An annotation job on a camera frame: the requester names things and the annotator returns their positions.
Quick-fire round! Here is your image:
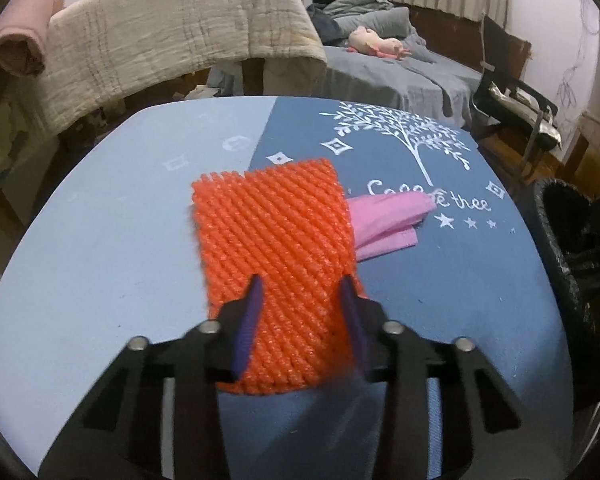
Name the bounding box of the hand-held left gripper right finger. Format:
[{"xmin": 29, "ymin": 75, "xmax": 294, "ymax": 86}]
[{"xmin": 340, "ymin": 275, "xmax": 563, "ymax": 480}]

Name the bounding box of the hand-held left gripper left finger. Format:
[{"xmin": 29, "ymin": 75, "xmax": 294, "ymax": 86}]
[{"xmin": 39, "ymin": 274, "xmax": 267, "ymax": 480}]

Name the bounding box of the orange foam net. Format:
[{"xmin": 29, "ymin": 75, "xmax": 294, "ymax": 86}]
[{"xmin": 190, "ymin": 158, "xmax": 369, "ymax": 395}]

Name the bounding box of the bin with black bag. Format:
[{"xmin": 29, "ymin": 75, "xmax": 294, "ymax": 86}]
[{"xmin": 522, "ymin": 177, "xmax": 600, "ymax": 411}]

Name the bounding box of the pink cloth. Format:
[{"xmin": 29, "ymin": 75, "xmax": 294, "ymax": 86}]
[{"xmin": 347, "ymin": 192, "xmax": 437, "ymax": 263}]

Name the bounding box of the white crumpled cloth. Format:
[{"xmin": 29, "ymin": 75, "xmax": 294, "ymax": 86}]
[{"xmin": 172, "ymin": 85, "xmax": 220, "ymax": 104}]

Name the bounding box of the bed with grey sheet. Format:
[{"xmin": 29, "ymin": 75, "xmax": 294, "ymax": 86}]
[{"xmin": 207, "ymin": 40, "xmax": 483, "ymax": 129}]

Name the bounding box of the silver chair cushion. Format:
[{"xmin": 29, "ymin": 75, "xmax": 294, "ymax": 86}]
[{"xmin": 487, "ymin": 82, "xmax": 564, "ymax": 149}]

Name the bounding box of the pink plush toy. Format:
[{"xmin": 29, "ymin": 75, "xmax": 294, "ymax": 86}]
[{"xmin": 347, "ymin": 26, "xmax": 412, "ymax": 61}]

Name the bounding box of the cream quilt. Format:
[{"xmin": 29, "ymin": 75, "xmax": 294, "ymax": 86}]
[{"xmin": 45, "ymin": 0, "xmax": 329, "ymax": 136}]

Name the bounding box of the grey blanket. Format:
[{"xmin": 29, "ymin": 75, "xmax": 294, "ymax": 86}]
[{"xmin": 322, "ymin": 0, "xmax": 439, "ymax": 64}]

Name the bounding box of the wooden headboard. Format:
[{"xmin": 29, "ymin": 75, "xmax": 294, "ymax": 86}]
[{"xmin": 410, "ymin": 5, "xmax": 532, "ymax": 77}]

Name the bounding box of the beige clothes pile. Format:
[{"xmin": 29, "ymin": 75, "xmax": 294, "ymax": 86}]
[{"xmin": 0, "ymin": 75, "xmax": 61, "ymax": 211}]

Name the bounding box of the black chair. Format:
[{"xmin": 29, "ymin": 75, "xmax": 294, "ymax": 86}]
[{"xmin": 472, "ymin": 14, "xmax": 564, "ymax": 191}]

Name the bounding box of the pink blanket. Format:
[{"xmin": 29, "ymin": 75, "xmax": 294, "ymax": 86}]
[{"xmin": 0, "ymin": 0, "xmax": 64, "ymax": 79}]

